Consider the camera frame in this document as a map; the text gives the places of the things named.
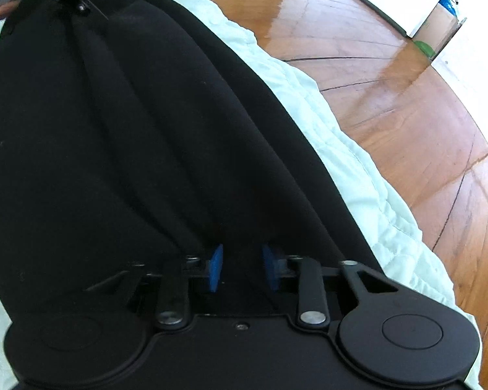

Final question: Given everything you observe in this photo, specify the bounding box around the large black garment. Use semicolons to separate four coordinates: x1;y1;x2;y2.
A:
0;0;385;330

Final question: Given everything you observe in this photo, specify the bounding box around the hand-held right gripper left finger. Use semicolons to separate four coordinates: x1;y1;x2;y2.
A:
85;244;224;328

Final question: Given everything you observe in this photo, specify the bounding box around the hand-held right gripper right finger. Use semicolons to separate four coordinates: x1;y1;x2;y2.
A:
262;244;399;326

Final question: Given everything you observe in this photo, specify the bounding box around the light green quilted blanket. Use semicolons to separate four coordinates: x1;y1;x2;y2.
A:
0;0;478;390

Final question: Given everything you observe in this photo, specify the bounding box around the small green object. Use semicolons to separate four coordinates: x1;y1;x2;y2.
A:
414;40;437;58

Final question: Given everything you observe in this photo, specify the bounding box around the cardboard box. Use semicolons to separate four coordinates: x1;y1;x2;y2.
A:
413;0;467;55

